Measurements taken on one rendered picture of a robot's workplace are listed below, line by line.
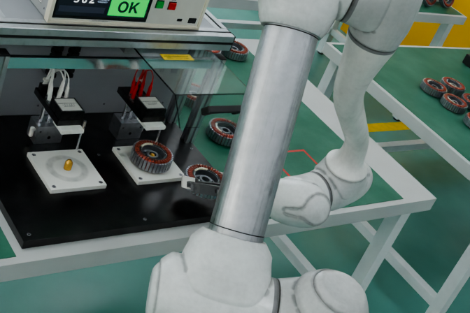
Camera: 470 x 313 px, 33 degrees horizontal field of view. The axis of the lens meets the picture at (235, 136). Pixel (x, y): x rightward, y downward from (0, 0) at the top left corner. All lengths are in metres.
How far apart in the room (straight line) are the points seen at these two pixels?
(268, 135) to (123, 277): 1.67
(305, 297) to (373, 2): 0.52
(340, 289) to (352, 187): 0.49
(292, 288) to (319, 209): 0.37
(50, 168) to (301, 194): 0.63
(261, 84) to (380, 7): 0.25
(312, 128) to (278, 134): 1.34
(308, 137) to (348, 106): 1.05
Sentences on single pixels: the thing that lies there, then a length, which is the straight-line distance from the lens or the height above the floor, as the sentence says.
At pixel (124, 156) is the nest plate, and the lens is 2.14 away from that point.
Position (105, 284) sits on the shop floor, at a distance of 2.92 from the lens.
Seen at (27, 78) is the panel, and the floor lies 0.88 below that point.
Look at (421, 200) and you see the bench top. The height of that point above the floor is 0.75.
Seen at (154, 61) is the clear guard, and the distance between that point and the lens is 2.02.
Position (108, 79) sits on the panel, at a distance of 2.26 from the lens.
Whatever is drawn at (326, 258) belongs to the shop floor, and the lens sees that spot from 3.51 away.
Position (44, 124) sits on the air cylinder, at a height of 0.82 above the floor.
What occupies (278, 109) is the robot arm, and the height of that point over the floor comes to 1.34.
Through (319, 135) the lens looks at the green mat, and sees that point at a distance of 2.70.
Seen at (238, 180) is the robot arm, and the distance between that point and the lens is 1.39.
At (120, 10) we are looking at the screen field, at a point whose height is 1.16.
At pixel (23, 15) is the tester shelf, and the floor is 1.11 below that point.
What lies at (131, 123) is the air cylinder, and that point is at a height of 0.82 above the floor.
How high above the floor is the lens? 1.94
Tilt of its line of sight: 29 degrees down
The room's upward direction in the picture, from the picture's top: 23 degrees clockwise
